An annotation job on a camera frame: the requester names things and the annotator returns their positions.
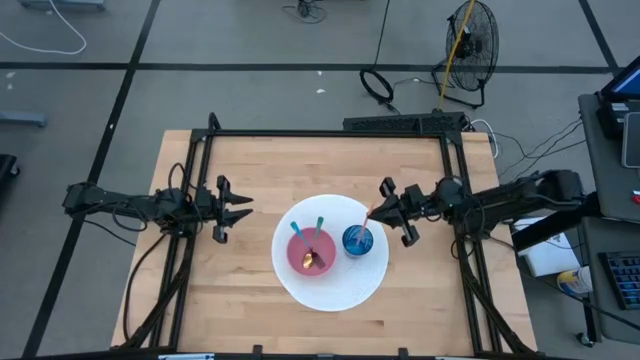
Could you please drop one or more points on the black keyboard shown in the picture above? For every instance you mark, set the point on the black keyboard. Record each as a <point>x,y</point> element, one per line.
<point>625,280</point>

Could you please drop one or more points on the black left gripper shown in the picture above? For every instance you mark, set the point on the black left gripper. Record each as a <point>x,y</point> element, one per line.
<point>212,207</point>

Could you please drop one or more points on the black floor fan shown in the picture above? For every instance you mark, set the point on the black floor fan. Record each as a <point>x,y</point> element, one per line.
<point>472,47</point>

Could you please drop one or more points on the grey desk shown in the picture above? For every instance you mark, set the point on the grey desk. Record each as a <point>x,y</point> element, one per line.
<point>607,170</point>

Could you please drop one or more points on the black metal table frame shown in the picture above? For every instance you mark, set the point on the black metal table frame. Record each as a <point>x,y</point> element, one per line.
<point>320,134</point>

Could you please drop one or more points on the black perforated box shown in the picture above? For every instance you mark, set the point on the black perforated box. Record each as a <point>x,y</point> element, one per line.
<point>400,123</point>

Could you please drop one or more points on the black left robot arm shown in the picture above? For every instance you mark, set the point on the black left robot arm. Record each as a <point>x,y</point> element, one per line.
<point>140,205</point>

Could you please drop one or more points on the white round woven placemat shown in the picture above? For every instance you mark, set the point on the white round woven placemat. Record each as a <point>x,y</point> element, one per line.
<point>330,292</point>

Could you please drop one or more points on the black diagonal beam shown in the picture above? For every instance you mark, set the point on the black diagonal beam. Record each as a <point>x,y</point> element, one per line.
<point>550,229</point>

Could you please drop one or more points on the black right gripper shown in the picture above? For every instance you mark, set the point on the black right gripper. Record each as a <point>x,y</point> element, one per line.
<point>420,205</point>

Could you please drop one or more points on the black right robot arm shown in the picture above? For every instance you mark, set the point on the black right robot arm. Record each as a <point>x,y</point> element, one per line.
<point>515,197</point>

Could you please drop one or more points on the blue faceted glass cup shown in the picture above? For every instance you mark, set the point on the blue faceted glass cup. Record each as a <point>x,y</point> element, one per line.
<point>352,247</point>

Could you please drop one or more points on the grey floor bar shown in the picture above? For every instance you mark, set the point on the grey floor bar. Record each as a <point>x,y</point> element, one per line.
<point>22,119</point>

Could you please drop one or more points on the orange drinking straw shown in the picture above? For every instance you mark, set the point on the orange drinking straw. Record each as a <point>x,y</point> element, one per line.
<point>362,232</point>

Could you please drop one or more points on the grey tablet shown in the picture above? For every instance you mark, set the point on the grey tablet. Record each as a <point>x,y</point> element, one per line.
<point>632,140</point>

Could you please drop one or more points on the white wipes canister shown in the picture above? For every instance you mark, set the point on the white wipes canister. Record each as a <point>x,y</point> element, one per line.
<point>575,281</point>

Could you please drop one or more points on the laptop with blue screen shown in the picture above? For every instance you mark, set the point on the laptop with blue screen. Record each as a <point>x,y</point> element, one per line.
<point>627,82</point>

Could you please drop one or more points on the white box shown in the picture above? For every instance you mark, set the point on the white box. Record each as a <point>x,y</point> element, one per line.
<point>547,257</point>

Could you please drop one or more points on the pink bowl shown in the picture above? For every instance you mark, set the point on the pink bowl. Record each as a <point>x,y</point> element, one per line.
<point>297,255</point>

